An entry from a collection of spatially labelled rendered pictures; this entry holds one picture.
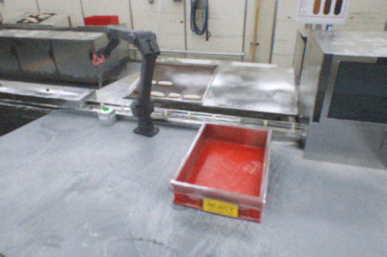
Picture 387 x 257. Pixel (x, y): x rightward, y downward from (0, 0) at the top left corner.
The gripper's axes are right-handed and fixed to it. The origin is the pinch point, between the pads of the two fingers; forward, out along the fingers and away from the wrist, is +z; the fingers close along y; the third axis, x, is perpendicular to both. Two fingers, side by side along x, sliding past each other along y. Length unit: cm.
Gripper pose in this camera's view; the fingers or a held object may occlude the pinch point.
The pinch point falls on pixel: (99, 61)
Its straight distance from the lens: 173.4
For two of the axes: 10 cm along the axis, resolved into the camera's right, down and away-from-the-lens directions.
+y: -2.2, 4.8, -8.5
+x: 7.0, 6.8, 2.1
